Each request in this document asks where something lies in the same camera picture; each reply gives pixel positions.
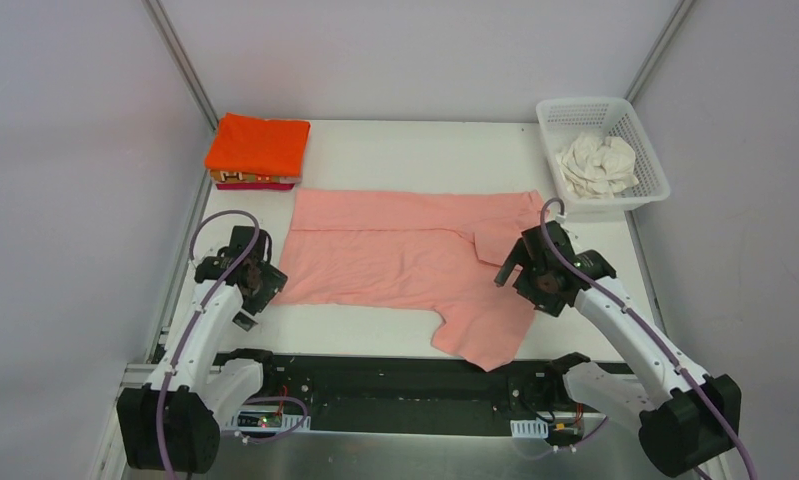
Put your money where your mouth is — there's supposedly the left corner frame post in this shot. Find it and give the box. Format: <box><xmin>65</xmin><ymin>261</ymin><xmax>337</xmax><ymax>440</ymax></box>
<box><xmin>141</xmin><ymin>0</ymin><xmax>219</xmax><ymax>131</ymax></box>

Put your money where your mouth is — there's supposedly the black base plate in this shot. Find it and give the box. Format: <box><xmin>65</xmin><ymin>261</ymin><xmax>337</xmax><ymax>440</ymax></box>
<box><xmin>234</xmin><ymin>354</ymin><xmax>596</xmax><ymax>437</ymax></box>

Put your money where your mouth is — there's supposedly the white plastic basket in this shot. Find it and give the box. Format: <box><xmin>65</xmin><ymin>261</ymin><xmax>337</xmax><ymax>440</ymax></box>
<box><xmin>536</xmin><ymin>97</ymin><xmax>670</xmax><ymax>213</ymax></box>

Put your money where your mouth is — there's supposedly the left white cable duct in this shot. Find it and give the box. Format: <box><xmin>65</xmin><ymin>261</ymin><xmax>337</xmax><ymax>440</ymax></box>
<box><xmin>223</xmin><ymin>410</ymin><xmax>311</xmax><ymax>434</ymax></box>

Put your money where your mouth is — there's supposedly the magenta folded t-shirt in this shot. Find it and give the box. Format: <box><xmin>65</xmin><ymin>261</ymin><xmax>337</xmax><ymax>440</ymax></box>
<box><xmin>215</xmin><ymin>183</ymin><xmax>295</xmax><ymax>192</ymax></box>

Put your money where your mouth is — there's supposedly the right white cable duct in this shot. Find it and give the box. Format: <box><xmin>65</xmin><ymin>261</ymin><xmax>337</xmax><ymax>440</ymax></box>
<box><xmin>510</xmin><ymin>419</ymin><xmax>549</xmax><ymax>440</ymax></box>

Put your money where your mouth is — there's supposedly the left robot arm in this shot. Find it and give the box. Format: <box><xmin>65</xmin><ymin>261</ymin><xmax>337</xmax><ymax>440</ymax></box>
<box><xmin>116</xmin><ymin>225</ymin><xmax>287</xmax><ymax>474</ymax></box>

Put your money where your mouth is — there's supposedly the orange folded t-shirt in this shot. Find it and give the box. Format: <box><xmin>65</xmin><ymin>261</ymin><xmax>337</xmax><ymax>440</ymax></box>
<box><xmin>204</xmin><ymin>113</ymin><xmax>311</xmax><ymax>177</ymax></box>

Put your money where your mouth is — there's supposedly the pink t-shirt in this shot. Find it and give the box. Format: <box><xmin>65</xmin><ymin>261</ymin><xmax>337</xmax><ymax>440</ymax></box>
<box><xmin>278</xmin><ymin>189</ymin><xmax>543</xmax><ymax>371</ymax></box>

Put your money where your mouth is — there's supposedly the white cable duct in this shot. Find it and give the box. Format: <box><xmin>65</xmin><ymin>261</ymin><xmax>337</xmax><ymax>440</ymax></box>
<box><xmin>510</xmin><ymin>419</ymin><xmax>549</xmax><ymax>440</ymax></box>
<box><xmin>223</xmin><ymin>410</ymin><xmax>311</xmax><ymax>434</ymax></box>

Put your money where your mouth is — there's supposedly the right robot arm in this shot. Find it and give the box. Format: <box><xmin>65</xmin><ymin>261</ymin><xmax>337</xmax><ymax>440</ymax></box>
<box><xmin>495</xmin><ymin>221</ymin><xmax>742</xmax><ymax>477</ymax></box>

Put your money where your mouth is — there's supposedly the white crumpled t-shirt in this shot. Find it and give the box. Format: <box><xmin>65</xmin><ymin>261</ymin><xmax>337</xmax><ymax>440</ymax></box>
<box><xmin>555</xmin><ymin>132</ymin><xmax>640</xmax><ymax>199</ymax></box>

